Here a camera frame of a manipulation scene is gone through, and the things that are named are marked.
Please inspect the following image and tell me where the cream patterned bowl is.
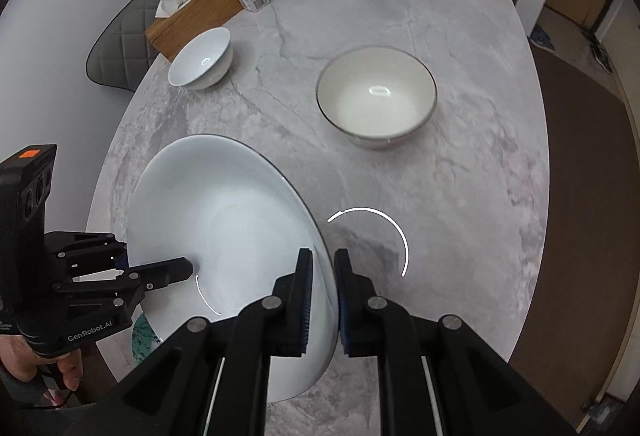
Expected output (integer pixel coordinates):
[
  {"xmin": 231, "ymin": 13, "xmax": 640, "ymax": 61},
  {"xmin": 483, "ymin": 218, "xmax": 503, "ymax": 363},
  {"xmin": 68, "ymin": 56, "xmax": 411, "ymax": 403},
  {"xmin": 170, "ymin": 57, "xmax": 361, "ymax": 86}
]
[{"xmin": 315, "ymin": 45, "xmax": 438, "ymax": 150}]

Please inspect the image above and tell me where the large white bowl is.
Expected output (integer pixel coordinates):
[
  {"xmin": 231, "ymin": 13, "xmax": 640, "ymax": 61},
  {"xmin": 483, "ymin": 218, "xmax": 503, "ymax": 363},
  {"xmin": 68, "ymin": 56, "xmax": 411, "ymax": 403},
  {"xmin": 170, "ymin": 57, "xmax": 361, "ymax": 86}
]
[{"xmin": 126, "ymin": 135, "xmax": 337, "ymax": 403}]

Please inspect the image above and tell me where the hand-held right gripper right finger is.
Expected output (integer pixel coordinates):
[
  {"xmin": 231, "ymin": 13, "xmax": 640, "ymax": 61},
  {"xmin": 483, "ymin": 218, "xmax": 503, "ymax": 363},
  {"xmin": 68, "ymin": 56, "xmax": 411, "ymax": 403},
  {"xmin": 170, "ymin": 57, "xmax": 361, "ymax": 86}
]
[{"xmin": 334, "ymin": 249, "xmax": 576, "ymax": 436}]

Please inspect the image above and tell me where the small white bowl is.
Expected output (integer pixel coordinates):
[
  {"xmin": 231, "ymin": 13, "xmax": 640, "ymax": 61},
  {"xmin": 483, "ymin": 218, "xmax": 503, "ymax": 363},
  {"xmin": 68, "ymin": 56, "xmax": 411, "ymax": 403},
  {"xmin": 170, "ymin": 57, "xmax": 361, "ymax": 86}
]
[{"xmin": 167, "ymin": 27, "xmax": 235, "ymax": 91}]

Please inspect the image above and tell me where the small teal floral plate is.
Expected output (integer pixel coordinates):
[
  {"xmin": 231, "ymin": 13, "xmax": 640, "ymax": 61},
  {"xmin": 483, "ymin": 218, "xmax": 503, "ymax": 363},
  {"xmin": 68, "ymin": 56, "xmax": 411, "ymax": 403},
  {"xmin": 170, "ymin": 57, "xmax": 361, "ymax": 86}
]
[{"xmin": 131, "ymin": 313, "xmax": 165, "ymax": 365}]

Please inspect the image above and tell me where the grey slipper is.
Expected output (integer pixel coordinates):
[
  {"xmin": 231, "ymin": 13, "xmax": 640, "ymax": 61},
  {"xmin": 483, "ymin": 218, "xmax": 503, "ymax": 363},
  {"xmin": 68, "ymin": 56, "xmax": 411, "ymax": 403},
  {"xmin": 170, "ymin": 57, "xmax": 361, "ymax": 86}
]
[{"xmin": 530, "ymin": 24, "xmax": 556, "ymax": 52}]

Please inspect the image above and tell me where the person's left hand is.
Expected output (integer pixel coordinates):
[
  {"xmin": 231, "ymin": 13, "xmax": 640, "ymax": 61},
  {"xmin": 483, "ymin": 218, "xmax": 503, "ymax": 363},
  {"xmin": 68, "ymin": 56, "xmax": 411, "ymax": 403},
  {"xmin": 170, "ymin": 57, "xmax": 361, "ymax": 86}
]
[{"xmin": 0, "ymin": 333, "xmax": 84, "ymax": 392}]

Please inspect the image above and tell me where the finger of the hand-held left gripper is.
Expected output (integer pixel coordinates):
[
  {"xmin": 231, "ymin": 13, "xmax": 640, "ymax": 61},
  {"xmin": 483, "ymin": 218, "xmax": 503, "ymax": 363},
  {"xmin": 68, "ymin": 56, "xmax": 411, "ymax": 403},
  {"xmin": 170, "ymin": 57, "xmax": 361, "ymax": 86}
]
[
  {"xmin": 52, "ymin": 257, "xmax": 194, "ymax": 312},
  {"xmin": 44, "ymin": 231, "xmax": 128, "ymax": 278}
]

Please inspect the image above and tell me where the grey quilted chair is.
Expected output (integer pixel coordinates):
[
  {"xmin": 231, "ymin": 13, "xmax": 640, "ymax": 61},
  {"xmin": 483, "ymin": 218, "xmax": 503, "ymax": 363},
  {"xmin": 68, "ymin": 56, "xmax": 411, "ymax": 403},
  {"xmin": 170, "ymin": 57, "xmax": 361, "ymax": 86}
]
[{"xmin": 86, "ymin": 0, "xmax": 195, "ymax": 91}]

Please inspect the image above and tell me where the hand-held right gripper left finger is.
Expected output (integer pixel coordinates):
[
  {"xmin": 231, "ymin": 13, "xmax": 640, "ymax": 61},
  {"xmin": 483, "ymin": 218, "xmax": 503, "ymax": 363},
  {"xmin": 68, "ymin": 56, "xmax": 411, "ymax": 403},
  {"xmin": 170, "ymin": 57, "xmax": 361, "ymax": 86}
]
[{"xmin": 117, "ymin": 247, "xmax": 316, "ymax": 436}]

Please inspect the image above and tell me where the wooden tissue box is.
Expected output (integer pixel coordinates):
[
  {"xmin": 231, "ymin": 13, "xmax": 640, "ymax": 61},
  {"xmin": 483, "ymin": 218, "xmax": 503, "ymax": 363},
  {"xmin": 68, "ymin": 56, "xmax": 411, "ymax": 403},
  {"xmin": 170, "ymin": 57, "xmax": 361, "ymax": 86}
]
[{"xmin": 145, "ymin": 0, "xmax": 251, "ymax": 63}]

